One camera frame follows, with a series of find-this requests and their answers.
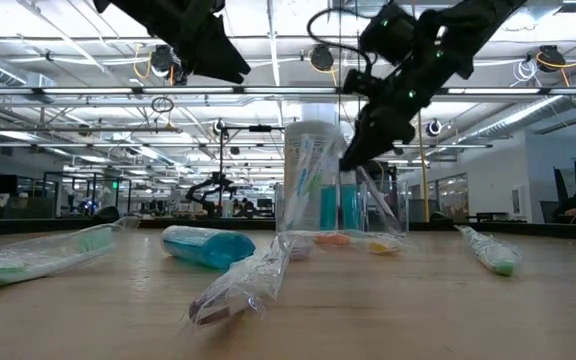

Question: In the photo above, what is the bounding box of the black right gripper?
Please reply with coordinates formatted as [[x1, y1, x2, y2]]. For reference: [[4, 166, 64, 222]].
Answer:
[[338, 73, 435, 173]]

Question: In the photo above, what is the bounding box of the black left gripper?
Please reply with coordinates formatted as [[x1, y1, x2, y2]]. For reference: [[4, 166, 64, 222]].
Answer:
[[92, 0, 252, 85]]

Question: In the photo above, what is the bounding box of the teal toothpaste tube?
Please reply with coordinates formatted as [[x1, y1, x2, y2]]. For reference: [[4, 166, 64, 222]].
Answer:
[[160, 224, 258, 272], [319, 184, 339, 231], [340, 183, 363, 231]]

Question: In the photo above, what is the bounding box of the green toothbrush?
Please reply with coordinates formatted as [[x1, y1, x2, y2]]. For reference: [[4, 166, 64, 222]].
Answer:
[[0, 215, 142, 294], [455, 223, 523, 278], [295, 139, 337, 226]]

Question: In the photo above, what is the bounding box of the blue toothbrush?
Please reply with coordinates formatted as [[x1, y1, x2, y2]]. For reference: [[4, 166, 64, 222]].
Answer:
[[287, 133, 317, 226]]

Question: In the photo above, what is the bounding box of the orange toothbrush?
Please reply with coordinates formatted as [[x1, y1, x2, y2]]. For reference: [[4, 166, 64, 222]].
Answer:
[[312, 230, 410, 257]]

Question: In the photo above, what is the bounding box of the white wipes canister yellow label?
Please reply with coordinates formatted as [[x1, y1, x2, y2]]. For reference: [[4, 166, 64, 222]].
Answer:
[[283, 119, 348, 232]]

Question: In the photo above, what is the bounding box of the clear acrylic organizer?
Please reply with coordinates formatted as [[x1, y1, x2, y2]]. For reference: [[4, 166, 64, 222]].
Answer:
[[272, 178, 410, 236]]

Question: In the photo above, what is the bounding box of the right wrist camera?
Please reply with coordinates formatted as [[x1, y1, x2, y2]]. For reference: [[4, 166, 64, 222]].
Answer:
[[342, 67, 387, 99]]

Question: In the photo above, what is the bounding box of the black aluminium table frame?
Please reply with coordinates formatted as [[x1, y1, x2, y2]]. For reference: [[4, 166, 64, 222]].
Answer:
[[0, 215, 576, 240]]

